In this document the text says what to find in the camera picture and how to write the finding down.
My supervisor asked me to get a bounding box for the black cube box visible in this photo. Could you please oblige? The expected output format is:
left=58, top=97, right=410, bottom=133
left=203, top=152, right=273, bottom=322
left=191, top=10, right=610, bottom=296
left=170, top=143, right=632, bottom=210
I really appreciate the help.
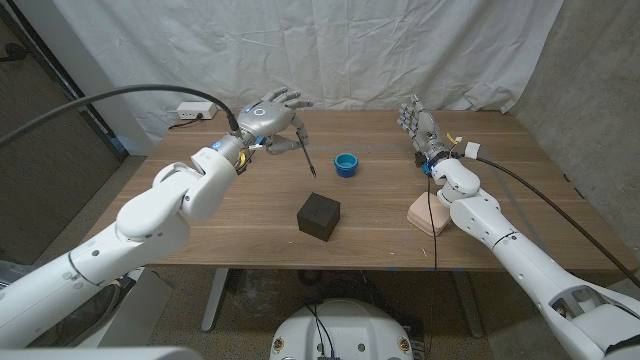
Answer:
left=296, top=191, right=341, bottom=243

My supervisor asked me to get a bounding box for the pink foam pad stack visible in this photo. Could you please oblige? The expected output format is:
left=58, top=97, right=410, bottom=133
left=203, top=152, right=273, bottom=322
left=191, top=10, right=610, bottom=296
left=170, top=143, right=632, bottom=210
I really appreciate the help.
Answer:
left=406, top=191, right=451, bottom=238

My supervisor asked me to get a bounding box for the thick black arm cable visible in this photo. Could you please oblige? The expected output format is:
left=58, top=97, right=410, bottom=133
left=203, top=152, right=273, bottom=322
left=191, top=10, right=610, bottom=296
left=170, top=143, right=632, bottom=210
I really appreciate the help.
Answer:
left=0, top=83, right=241, bottom=149
left=463, top=141, right=640, bottom=290

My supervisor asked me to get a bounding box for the white backdrop sheet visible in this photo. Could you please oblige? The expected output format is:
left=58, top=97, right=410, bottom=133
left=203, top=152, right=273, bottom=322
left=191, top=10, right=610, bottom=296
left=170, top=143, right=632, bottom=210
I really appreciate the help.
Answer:
left=52, top=0, right=565, bottom=146

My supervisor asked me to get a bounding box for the white power strip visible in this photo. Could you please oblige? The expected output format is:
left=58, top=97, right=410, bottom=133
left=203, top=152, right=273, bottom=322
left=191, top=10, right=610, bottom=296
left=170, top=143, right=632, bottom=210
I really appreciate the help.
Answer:
left=176, top=101, right=218, bottom=121

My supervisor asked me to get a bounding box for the dark brown door panel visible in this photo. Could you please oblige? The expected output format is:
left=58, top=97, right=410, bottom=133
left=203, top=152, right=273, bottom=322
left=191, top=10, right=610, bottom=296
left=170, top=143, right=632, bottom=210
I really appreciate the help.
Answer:
left=0, top=4, right=129, bottom=266

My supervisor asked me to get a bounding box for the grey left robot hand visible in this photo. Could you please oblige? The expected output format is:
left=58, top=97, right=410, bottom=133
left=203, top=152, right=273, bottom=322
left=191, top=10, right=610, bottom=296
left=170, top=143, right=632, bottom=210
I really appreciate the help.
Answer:
left=234, top=87, right=315, bottom=156

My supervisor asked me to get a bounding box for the grey table leg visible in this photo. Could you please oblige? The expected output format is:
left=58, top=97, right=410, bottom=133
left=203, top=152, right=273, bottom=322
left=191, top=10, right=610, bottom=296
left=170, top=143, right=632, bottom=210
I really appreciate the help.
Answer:
left=201, top=268, right=230, bottom=333
left=452, top=269, right=485, bottom=339

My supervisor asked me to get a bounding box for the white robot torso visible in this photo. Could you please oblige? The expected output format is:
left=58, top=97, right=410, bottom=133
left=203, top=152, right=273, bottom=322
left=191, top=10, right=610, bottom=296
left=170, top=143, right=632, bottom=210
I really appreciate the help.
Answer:
left=269, top=298, right=415, bottom=360

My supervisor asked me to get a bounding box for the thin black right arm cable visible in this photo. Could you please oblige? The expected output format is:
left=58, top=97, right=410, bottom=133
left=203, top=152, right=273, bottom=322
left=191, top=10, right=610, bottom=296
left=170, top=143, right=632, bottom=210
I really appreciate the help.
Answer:
left=424, top=173, right=439, bottom=359

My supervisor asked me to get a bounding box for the black power strip cord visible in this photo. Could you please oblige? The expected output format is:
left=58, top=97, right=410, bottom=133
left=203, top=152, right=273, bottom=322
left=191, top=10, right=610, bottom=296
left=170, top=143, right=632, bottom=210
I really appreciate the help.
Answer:
left=167, top=113, right=204, bottom=131

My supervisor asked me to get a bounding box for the white floor board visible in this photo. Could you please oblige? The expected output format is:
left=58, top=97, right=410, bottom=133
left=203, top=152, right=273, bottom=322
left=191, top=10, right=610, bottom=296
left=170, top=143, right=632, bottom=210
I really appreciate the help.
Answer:
left=74, top=269, right=174, bottom=349

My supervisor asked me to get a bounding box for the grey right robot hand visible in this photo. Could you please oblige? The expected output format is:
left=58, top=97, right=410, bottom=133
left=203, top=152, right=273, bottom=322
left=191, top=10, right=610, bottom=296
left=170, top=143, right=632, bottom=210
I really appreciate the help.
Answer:
left=397, top=94, right=449, bottom=166

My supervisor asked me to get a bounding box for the black yellow foot pedal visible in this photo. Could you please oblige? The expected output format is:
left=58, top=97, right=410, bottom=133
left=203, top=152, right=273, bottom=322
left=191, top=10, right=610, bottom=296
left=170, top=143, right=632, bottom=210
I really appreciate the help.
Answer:
left=94, top=276, right=137, bottom=311

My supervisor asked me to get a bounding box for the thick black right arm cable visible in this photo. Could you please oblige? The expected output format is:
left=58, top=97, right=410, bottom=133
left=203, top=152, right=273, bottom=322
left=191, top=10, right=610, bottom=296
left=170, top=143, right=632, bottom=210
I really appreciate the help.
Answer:
left=463, top=141, right=640, bottom=290

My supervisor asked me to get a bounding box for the clear plastic bin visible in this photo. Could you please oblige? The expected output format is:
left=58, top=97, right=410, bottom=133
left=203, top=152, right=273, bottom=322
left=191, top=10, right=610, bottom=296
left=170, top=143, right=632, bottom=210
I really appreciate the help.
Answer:
left=0, top=259, right=24, bottom=289

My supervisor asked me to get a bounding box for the black pen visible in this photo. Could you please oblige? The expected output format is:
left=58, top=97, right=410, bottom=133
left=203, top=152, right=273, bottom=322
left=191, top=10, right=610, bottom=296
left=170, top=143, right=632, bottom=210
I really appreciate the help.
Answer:
left=296, top=130, right=318, bottom=179

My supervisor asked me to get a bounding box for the small blue bowl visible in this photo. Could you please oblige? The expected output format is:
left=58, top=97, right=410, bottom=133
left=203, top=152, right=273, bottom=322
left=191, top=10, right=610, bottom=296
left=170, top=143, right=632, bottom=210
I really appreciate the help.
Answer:
left=333, top=152, right=360, bottom=179

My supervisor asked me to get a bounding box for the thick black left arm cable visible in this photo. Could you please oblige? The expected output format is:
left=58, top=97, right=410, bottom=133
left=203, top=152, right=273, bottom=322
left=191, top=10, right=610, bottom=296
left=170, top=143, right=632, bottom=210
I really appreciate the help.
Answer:
left=0, top=83, right=241, bottom=149

